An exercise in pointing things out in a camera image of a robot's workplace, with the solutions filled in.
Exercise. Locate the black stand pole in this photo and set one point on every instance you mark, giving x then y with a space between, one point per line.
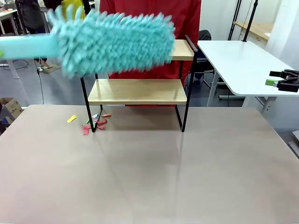
250 21
234 21

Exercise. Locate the white desk with grey legs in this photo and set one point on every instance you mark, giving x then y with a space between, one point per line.
12 68

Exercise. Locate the light wooden table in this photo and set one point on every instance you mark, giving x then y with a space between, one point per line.
257 29

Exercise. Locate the printed cardboard box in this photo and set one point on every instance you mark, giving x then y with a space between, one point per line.
12 107

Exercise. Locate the teal microfibre duster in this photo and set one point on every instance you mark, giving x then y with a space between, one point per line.
116 46

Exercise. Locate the person in yellow jacket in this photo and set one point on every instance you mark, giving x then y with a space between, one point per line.
72 8

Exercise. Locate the mannequin in dark clothes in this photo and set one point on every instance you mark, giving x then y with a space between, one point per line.
30 16

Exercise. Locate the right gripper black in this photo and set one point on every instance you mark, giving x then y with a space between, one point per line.
294 81

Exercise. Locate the black office chair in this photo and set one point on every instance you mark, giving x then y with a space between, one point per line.
205 46

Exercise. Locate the person in red jacket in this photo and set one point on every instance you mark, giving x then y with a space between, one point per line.
187 18

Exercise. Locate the white height-adjustable table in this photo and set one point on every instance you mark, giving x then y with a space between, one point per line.
245 65

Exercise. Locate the orange paper scrap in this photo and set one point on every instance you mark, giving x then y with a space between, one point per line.
106 115

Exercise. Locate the two-tier wooden black-frame shelf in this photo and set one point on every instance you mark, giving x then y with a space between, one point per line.
137 91

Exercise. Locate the grey mannequin base plate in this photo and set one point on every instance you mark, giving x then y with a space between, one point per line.
50 69

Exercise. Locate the white paper scrap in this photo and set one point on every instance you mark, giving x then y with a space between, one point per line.
94 115

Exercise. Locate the yellow paper scrap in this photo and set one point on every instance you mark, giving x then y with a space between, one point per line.
72 119

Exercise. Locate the red paper scrap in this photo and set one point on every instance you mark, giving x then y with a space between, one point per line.
87 127
102 121
101 127
86 132

